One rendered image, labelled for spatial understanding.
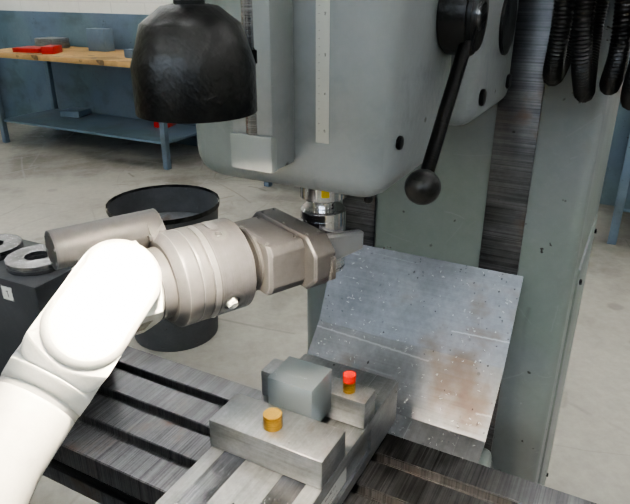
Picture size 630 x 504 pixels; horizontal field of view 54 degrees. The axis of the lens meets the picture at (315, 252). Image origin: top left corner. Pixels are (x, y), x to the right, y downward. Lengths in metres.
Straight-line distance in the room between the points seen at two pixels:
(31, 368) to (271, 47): 0.29
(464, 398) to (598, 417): 1.62
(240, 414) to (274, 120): 0.38
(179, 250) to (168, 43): 0.23
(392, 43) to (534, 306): 0.62
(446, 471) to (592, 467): 1.53
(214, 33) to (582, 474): 2.11
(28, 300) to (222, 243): 0.47
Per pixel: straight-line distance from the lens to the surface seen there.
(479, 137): 0.95
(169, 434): 0.91
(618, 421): 2.60
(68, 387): 0.49
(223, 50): 0.35
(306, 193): 0.62
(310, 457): 0.69
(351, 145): 0.50
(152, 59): 0.36
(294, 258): 0.58
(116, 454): 0.90
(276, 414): 0.72
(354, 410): 0.78
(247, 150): 0.51
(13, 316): 1.01
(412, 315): 1.03
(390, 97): 0.50
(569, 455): 2.38
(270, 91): 0.49
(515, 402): 1.12
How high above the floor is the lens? 1.48
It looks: 24 degrees down
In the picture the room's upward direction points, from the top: straight up
